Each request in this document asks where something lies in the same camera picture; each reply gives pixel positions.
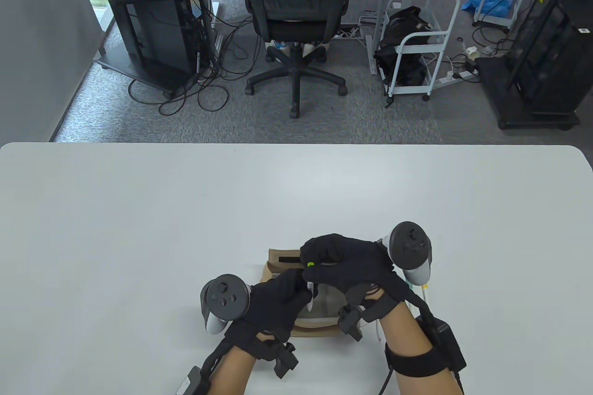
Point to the white metal trolley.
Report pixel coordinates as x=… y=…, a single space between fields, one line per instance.
x=442 y=38

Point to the yellow capped twist pen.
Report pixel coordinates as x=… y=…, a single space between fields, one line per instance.
x=425 y=293

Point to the green capped twist pen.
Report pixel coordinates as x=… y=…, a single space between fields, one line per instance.
x=311 y=300

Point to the blue plastic bag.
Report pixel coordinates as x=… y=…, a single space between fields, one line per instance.
x=488 y=1

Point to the dark grey left hand controller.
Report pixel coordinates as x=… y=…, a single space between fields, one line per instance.
x=224 y=295

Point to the person's left hand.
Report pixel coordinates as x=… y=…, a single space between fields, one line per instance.
x=273 y=302

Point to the black backpack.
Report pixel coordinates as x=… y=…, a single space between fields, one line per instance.
x=405 y=29

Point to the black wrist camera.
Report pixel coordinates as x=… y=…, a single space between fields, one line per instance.
x=282 y=358
x=350 y=323

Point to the dark grey right hand controller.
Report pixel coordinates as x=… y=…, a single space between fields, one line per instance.
x=410 y=244

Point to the black labelled sensor box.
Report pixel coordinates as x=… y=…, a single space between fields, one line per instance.
x=192 y=381
x=444 y=344

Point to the white power strip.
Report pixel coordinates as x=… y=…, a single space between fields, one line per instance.
x=347 y=34
x=447 y=79

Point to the black equipment case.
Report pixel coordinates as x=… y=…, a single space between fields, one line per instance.
x=556 y=43

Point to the beige fabric pen pouch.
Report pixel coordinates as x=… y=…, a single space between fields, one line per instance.
x=278 y=258

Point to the black computer tower cart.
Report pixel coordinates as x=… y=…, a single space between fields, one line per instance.
x=157 y=29

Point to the dark grey hand controller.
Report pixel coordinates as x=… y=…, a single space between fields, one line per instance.
x=224 y=295
x=410 y=244

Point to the person's left forearm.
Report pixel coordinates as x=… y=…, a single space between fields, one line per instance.
x=231 y=369

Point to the black wheeled platform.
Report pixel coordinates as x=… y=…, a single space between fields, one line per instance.
x=505 y=98

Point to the person's right hand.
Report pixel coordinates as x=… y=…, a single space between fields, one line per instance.
x=361 y=265

